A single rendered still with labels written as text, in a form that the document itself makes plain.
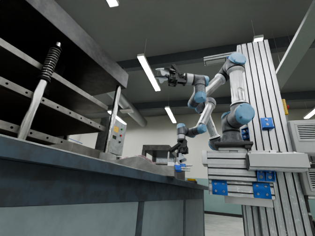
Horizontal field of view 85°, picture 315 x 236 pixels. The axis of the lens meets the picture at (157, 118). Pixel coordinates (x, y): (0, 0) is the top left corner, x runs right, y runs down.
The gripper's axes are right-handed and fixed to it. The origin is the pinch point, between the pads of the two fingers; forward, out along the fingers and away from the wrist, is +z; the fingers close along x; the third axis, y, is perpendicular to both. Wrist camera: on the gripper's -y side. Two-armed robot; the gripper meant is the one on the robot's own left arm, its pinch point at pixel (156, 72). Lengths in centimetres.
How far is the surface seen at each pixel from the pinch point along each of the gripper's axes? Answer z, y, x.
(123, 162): 14, 58, 16
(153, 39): 5, -314, 196
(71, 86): 72, -11, 41
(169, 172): -12, 63, 9
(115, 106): 38, -18, 76
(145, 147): -6, -115, 451
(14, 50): 96, -6, 2
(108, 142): 39, 22, 81
